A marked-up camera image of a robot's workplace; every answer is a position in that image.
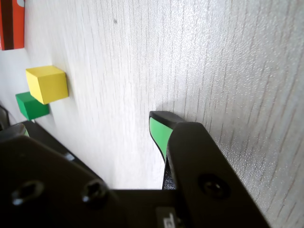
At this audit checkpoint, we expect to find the green wooden cube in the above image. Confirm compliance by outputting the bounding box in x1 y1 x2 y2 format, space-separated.
15 92 50 121

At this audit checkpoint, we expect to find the red carton box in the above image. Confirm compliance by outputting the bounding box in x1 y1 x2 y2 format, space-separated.
0 0 26 50

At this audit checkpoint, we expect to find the yellow wooden cube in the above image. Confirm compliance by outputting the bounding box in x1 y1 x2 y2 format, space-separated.
25 66 69 105

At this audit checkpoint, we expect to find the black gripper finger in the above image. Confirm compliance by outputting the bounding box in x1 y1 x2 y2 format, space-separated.
149 111 271 228
0 120 126 228

